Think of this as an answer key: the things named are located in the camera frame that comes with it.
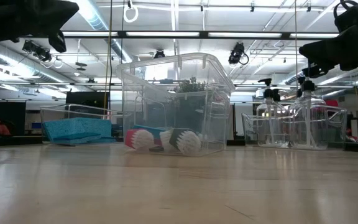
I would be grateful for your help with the teal dish brush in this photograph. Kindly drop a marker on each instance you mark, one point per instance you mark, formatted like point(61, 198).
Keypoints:
point(149, 130)

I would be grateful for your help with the black overhead frame beam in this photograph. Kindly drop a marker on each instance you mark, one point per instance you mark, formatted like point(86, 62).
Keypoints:
point(166, 34)

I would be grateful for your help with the black monitor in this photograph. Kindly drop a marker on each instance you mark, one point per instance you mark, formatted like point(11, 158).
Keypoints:
point(87, 99)

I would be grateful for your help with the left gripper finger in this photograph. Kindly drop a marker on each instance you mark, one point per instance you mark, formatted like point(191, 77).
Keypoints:
point(57, 42)
point(61, 14)

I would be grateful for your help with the small black dome camera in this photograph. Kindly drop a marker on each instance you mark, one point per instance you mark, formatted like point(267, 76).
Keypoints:
point(159, 54)

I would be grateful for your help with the black ceiling spotlights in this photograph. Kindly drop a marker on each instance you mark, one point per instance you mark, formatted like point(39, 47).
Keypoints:
point(37, 51)

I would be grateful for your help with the clear plastic bin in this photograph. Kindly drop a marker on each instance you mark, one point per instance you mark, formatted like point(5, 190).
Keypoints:
point(337, 130)
point(51, 112)

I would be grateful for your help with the dark grey dish brush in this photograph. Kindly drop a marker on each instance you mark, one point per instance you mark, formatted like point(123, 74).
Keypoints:
point(186, 141)

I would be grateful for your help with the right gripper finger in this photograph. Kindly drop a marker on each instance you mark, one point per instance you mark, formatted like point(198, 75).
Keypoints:
point(314, 71)
point(328, 49)

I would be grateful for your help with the potted green plant white flowers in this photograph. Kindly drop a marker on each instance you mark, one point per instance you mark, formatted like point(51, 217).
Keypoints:
point(191, 102)

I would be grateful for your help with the clear rectangular plastic tub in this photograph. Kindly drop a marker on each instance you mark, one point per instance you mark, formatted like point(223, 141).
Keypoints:
point(210, 93)

